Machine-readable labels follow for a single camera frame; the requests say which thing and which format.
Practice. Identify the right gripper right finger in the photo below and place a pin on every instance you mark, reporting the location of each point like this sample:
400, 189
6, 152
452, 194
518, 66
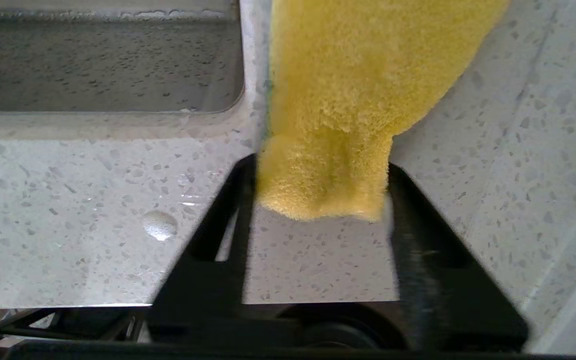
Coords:
448, 300

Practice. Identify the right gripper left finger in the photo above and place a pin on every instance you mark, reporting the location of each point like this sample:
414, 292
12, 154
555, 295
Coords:
203, 290

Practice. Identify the yellow sponge green backing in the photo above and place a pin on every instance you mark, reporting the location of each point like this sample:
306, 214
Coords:
348, 100

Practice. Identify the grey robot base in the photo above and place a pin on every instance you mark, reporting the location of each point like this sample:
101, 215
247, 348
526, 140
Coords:
340, 330

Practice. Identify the stainless steel sink basin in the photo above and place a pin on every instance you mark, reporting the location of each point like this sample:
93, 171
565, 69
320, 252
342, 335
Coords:
98, 65

